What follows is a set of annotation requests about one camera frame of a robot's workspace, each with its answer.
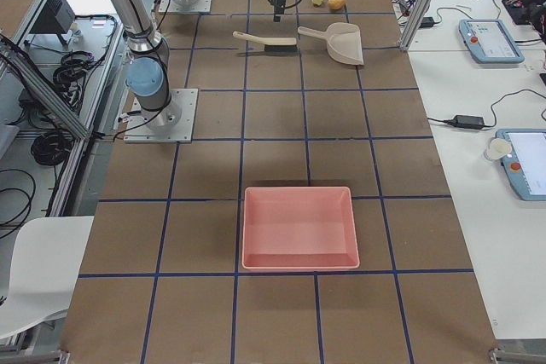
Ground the beige hand brush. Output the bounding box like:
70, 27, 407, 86
232, 31, 299, 55

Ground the beige plastic dustpan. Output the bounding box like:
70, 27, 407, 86
298, 22, 364, 66

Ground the pink plastic bin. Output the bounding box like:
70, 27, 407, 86
241, 187, 360, 272

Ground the brown potato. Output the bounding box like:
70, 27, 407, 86
328, 0, 346, 11

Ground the far teach pendant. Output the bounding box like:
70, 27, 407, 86
458, 19, 525, 64

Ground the teach pendant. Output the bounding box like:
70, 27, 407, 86
496, 129, 546, 201
458, 19, 525, 64

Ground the black power adapter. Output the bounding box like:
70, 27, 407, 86
451, 114, 485, 130

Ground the near teach pendant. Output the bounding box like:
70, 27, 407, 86
496, 129, 546, 201

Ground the white chair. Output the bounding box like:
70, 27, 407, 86
1, 216, 94, 339

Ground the aluminium frame post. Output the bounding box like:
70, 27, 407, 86
398, 0, 453, 53

